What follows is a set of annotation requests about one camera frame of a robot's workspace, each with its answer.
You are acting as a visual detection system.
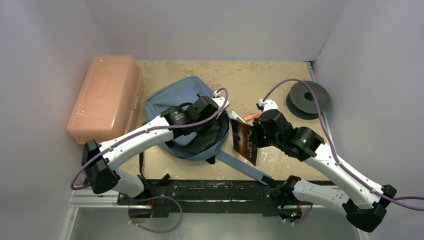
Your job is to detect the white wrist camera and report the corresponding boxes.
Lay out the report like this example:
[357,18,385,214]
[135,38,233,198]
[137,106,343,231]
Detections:
[256,99,279,113]
[212,90,230,118]

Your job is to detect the black filament spool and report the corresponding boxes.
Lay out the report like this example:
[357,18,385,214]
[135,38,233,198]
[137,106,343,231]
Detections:
[286,81,331,120]

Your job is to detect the pink plastic storage box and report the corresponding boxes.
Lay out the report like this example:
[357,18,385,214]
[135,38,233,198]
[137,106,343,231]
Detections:
[66,55,144,145]

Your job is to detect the aluminium frame rails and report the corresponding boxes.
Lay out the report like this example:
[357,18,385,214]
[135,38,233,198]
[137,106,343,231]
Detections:
[67,56,371,231]

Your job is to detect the blue grey backpack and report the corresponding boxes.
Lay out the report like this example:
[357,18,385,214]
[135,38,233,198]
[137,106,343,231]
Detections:
[144,76,276,187]

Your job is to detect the orange marker pen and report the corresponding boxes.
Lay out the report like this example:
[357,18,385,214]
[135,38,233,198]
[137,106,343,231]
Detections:
[242,112,259,122]

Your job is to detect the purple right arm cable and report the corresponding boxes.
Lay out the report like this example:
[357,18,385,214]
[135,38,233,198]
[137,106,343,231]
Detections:
[261,78,424,226]

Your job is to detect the teal white stapler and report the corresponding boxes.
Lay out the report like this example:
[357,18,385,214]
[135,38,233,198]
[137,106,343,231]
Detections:
[228,111,246,123]

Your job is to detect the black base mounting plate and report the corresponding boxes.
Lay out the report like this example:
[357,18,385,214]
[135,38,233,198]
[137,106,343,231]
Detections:
[117,179,311,222]

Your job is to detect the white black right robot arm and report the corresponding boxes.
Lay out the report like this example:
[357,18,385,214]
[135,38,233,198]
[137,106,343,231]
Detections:
[253,109,397,233]

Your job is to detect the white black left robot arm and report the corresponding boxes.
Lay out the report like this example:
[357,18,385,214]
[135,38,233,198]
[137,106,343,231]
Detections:
[81,96,230,205]

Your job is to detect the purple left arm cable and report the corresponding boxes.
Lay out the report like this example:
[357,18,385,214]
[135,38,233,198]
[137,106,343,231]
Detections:
[70,87,230,233]

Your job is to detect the dark brown book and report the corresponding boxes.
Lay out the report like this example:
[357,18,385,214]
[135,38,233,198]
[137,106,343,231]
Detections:
[230,119,258,166]

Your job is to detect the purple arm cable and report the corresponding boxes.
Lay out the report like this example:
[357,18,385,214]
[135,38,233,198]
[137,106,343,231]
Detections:
[261,78,424,226]
[70,87,230,233]

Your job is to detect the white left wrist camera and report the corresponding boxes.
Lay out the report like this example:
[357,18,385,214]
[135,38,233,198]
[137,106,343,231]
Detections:
[212,90,230,118]

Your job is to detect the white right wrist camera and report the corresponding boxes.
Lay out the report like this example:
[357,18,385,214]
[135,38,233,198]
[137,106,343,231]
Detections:
[256,99,279,113]

